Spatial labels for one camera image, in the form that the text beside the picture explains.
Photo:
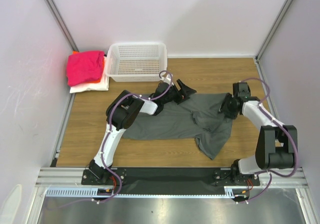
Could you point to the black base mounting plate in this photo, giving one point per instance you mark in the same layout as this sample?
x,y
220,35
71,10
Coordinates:
x,y
175,186

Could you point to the aluminium front rail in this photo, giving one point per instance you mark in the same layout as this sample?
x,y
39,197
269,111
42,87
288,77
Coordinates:
x,y
222,176

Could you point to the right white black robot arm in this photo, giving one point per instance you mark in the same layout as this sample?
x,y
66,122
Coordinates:
x,y
277,145

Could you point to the left aluminium frame post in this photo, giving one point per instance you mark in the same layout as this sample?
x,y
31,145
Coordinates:
x,y
61,24

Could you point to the right aluminium frame post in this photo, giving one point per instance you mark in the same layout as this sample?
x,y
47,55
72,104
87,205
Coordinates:
x,y
284,9

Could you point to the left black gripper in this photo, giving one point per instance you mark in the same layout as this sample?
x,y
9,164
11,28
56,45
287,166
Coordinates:
x,y
185,92

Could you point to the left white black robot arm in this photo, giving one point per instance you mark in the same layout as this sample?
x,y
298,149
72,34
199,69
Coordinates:
x,y
121,114

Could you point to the white perforated plastic basket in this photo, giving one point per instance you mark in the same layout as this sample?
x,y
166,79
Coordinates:
x,y
136,61

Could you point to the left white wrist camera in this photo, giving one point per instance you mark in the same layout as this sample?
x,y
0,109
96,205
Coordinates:
x,y
167,79

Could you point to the grey t shirt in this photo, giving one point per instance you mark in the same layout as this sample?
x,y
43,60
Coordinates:
x,y
198,118

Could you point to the aluminium frame post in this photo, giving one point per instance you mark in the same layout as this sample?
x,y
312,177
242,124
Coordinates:
x,y
284,9
61,24

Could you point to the pink folded t shirt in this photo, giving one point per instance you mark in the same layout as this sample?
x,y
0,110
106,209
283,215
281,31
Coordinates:
x,y
85,67

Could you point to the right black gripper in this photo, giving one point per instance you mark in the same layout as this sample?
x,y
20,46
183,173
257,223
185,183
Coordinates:
x,y
225,107

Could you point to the white folded t shirt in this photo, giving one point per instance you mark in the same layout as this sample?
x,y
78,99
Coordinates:
x,y
103,85

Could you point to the orange folded t shirt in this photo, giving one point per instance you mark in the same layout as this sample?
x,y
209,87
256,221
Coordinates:
x,y
101,70

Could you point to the white slotted cable duct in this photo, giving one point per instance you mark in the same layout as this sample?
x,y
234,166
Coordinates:
x,y
68,192

